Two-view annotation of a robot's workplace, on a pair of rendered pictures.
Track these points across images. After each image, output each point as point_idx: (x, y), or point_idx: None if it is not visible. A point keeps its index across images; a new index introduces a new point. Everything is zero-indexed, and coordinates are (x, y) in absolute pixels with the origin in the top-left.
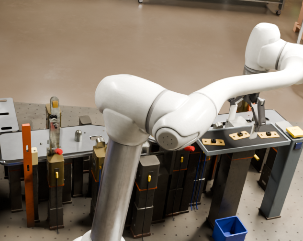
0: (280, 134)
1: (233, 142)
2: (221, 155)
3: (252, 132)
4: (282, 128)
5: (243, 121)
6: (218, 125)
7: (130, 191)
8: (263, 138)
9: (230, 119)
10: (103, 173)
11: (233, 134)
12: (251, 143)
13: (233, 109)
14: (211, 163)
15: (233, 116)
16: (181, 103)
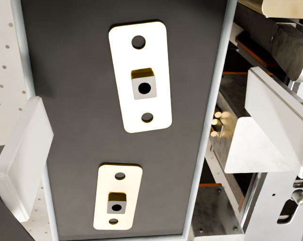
0: (110, 234)
1: (91, 13)
2: (240, 59)
3: (16, 124)
4: (212, 236)
5: (274, 164)
6: None
7: None
8: (94, 169)
9: (250, 84)
10: None
11: (163, 52)
12: (68, 103)
13: (290, 130)
14: (261, 50)
15: (256, 109)
16: None
